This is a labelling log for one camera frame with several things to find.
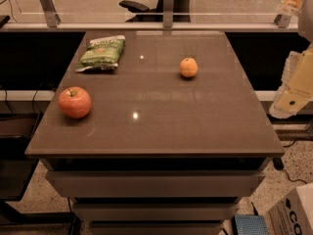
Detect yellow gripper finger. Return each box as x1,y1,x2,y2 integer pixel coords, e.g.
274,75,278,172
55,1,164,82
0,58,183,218
269,48,313,118
277,0,303,16

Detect small orange fruit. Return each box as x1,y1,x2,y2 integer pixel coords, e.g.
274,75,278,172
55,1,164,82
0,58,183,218
180,58,198,78

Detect red apple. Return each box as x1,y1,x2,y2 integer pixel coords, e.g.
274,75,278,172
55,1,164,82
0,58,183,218
58,86,92,118

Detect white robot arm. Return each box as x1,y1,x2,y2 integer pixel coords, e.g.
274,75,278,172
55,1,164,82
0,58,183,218
269,0,313,118

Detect black office chair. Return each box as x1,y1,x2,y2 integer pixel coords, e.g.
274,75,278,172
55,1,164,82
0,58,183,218
118,0,191,23

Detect white cardboard box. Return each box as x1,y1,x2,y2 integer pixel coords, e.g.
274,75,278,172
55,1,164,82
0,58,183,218
269,183,313,235

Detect blue perforated box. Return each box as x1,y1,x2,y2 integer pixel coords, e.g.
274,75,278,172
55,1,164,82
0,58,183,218
232,214,269,235

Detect grey drawer cabinet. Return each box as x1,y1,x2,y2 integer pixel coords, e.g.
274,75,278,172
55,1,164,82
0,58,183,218
26,30,284,235

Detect green chip bag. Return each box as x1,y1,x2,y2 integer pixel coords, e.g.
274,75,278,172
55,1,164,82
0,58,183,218
75,35,125,72

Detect right metal glass bracket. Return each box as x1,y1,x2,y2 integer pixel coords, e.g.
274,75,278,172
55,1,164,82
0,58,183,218
274,0,302,28

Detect metal glass bracket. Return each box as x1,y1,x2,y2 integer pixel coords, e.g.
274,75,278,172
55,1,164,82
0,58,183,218
39,0,61,27
163,0,174,28
274,0,302,28

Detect black floor cable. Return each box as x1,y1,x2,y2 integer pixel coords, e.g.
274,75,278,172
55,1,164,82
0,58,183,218
273,157,309,185

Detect middle metal glass bracket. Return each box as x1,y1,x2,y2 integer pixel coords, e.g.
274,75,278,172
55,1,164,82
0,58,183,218
163,0,174,28

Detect left metal glass bracket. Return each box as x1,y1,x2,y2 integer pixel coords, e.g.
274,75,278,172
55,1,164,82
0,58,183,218
39,0,61,27

